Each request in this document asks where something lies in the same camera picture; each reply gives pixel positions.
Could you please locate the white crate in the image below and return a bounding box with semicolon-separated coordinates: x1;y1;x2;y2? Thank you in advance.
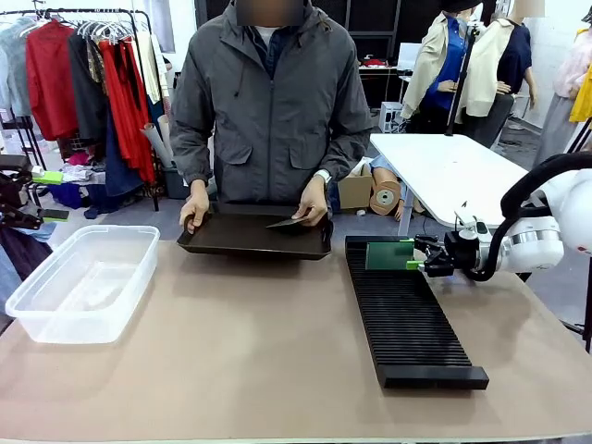
378;100;405;134

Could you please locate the red shirt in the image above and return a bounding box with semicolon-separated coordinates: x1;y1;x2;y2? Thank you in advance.
24;19;80;142

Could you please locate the mannequin in cream jacket navy top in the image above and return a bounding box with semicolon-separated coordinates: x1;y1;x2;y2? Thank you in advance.
462;3;539;150

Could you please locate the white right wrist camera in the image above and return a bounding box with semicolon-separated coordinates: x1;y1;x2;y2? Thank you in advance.
454;215;490;242

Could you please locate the black metal clothes rack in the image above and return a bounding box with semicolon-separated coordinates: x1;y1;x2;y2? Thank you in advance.
0;7;161;212

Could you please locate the white paper roll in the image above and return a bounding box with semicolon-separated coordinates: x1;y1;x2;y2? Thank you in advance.
140;122;174;168

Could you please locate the dark grey garment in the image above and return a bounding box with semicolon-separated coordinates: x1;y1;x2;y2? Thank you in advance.
68;29;110;145

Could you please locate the cream garment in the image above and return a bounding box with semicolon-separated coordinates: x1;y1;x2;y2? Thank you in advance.
133;29;171;105

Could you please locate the white table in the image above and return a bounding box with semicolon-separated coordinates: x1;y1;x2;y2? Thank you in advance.
369;132;531;236

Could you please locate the grey storage bin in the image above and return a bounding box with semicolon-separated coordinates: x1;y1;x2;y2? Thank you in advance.
162;166;193;201

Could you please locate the black slotted PCB rack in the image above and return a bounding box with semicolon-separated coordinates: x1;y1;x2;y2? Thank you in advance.
344;234;490;390

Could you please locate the low black metal rack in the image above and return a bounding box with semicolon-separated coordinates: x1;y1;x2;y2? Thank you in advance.
0;107;48;178

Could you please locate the person's left forearm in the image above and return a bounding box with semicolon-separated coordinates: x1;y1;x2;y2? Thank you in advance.
323;122;376;184

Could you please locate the person's right hand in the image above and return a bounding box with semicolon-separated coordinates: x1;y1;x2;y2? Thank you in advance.
179;179;212;235

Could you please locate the light blue-grey garment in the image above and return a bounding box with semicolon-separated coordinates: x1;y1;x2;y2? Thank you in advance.
0;17;34;119

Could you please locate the mannequin in pink and yellow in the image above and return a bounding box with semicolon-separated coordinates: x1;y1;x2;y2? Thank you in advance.
531;13;592;168

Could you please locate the open cardboard box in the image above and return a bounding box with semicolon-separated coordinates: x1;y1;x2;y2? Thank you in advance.
337;163;376;212

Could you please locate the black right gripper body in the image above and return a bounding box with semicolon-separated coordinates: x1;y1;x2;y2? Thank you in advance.
442;229;485;279

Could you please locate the mannequin in cream coat blue shirt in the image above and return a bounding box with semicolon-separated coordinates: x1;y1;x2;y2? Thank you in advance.
399;0;470;136

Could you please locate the person in grey jacket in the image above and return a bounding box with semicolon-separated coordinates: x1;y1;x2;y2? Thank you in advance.
168;0;376;218

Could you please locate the black tripod pole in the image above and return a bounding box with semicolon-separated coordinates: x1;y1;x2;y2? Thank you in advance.
444;19;484;138

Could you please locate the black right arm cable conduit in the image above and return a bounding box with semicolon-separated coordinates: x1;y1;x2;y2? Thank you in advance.
454;152;592;283

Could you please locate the red dress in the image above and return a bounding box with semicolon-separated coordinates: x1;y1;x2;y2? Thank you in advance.
97;38;156;184

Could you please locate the brown cardboard spool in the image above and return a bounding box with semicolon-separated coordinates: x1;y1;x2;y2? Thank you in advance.
368;179;403;218

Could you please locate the person's right forearm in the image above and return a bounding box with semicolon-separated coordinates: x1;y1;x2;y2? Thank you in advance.
168;131;216;187

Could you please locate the clear plastic storage box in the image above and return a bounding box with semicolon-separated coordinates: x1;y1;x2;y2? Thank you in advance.
5;224;162;345

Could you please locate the cream paper roll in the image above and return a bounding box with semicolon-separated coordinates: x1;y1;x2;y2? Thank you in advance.
156;114;176;163

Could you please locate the navy blue skirt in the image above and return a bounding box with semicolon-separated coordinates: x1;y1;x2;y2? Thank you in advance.
105;110;145;201

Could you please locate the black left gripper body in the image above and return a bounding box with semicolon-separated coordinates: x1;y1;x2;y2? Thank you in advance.
0;154;33;210

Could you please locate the blue cloth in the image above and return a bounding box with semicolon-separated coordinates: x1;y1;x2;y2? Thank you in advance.
46;181;110;221

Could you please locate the dark brown serving tray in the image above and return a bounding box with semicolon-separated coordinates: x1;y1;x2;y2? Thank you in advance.
177;202;336;262

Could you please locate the person's left hand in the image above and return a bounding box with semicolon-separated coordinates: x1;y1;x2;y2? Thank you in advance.
291;173;331;228

